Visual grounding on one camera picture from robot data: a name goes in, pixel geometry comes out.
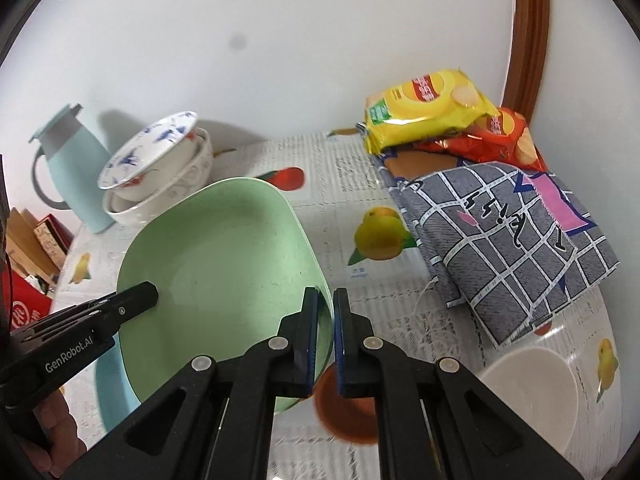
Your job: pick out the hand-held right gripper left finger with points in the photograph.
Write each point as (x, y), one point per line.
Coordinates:
(311, 342)

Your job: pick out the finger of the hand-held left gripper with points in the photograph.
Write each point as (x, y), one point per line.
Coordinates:
(125, 302)

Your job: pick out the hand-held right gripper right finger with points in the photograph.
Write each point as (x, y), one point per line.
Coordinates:
(341, 347)

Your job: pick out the small brown bowl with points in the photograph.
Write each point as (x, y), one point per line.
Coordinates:
(345, 412)

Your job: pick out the light blue plate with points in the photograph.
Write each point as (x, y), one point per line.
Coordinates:
(112, 395)

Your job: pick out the light green plate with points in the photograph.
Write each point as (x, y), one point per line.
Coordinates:
(215, 260)

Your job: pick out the plain white bowl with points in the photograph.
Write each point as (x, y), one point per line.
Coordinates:
(530, 400)

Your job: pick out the person's left hand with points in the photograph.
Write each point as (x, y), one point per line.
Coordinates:
(57, 430)

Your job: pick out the red paper bag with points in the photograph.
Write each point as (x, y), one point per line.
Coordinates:
(27, 305)

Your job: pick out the white bowl with grey print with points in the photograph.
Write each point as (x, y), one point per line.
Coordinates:
(150, 210)

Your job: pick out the patterned brown box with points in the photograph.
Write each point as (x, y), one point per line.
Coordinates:
(52, 237)

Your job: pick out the brown paper bag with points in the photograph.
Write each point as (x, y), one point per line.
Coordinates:
(22, 245)

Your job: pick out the light blue thermos jug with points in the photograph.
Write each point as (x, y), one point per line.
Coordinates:
(75, 170)

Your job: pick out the blue patterned white bowl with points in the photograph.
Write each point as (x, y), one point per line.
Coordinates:
(150, 150)

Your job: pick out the fruit printed tablecloth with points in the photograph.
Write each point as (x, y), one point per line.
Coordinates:
(350, 180)

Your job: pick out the grey checked cloth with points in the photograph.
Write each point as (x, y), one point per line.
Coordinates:
(500, 240)

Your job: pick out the yellow chip bag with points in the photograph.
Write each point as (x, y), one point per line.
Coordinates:
(425, 105)

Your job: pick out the red chip bag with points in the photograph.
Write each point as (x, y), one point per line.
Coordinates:
(505, 140)

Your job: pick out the brown wooden door frame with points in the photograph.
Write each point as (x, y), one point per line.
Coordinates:
(530, 35)

